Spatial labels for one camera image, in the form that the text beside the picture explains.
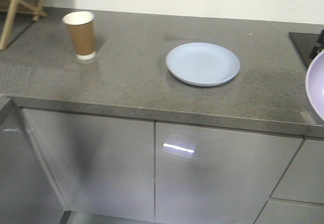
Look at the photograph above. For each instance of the purple plastic bowl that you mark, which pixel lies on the purple plastic bowl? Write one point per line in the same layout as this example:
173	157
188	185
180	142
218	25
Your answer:
314	84

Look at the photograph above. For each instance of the light blue plate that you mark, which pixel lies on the light blue plate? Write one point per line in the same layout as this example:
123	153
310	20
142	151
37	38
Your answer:
202	64

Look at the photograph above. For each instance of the brown paper cup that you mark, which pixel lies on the brown paper cup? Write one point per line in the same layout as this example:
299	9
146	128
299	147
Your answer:
81	30

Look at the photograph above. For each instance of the grey cabinet door right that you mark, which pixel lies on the grey cabinet door right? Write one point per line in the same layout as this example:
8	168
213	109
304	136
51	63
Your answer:
207	175

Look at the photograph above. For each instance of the grey cabinet door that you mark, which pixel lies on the grey cabinet door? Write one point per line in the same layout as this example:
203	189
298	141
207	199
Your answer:
100	165
207	175

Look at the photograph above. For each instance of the grey cabinet door left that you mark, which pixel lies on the grey cabinet door left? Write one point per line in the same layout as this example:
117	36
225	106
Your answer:
100	165

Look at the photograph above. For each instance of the black induction cooktop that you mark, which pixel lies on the black induction cooktop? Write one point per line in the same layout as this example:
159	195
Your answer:
308	45

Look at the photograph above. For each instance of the grey drawer front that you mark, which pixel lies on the grey drawer front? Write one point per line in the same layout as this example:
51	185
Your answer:
303	179

